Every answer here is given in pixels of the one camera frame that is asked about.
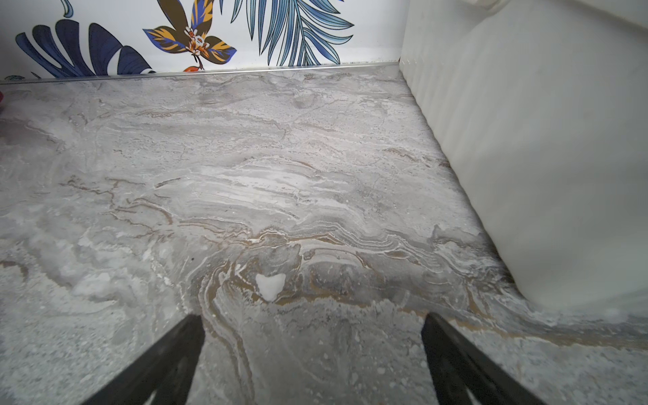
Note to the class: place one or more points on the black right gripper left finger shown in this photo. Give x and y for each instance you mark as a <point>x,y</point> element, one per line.
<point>163,374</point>

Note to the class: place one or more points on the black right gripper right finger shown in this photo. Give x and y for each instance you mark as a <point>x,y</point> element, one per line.
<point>462,373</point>

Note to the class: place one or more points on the brown lidded storage box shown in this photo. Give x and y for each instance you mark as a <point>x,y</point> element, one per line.
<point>541,110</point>

